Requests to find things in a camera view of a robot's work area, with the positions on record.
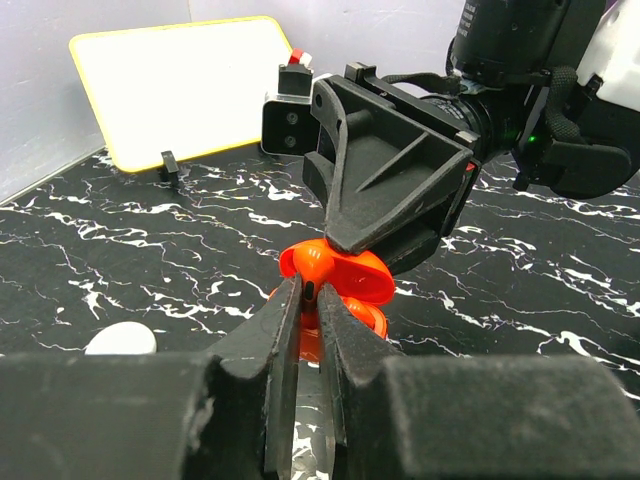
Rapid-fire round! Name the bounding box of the white earbud charging case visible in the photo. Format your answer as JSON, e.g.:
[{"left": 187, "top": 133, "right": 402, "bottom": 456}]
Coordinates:
[{"left": 85, "top": 321, "right": 157, "bottom": 355}]

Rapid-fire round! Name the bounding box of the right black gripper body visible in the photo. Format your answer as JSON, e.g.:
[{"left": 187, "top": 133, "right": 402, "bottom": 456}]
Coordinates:
[{"left": 319, "top": 63, "right": 505, "bottom": 231}]

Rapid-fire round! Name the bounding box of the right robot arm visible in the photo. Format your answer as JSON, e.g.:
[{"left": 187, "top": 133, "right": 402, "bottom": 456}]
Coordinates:
[{"left": 303, "top": 1, "right": 639, "bottom": 274}]

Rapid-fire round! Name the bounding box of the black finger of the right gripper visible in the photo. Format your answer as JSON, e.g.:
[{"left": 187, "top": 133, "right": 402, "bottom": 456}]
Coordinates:
[
  {"left": 303, "top": 152, "right": 450, "bottom": 275},
  {"left": 309, "top": 78, "right": 473, "bottom": 254}
]

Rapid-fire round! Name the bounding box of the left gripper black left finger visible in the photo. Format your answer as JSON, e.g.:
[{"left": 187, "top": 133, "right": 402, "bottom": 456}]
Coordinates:
[{"left": 184, "top": 276, "right": 302, "bottom": 479}]

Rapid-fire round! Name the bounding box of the small whiteboard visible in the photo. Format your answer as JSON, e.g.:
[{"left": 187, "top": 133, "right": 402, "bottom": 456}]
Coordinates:
[{"left": 69, "top": 16, "right": 292, "bottom": 173}]

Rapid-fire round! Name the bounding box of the red ball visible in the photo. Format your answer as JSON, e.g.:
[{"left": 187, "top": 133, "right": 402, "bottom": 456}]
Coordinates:
[{"left": 279, "top": 238, "right": 395, "bottom": 363}]

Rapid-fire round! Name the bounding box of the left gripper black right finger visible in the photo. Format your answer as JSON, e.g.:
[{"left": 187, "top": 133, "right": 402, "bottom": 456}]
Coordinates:
[{"left": 317, "top": 285, "right": 415, "bottom": 479}]

